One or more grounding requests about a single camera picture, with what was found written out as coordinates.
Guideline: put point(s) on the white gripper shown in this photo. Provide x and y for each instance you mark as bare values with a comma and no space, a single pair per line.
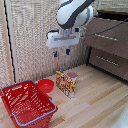
61,39

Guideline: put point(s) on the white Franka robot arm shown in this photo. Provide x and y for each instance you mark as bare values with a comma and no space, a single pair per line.
71,13

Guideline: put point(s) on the dark brown drawer cabinet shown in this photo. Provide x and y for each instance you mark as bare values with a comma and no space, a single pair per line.
110,15

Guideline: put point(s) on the pink cup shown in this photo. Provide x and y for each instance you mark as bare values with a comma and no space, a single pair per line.
72,75

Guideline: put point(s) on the colourful printed carton box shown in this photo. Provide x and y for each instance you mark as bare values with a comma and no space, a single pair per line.
65,84

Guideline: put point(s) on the beige woven folding screen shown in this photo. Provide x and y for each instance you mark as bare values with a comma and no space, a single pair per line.
30,40

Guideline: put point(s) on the red plastic bowl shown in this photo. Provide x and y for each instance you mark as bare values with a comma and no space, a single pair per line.
45,85

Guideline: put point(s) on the red plastic shopping basket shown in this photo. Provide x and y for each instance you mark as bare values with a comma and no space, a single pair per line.
26,105

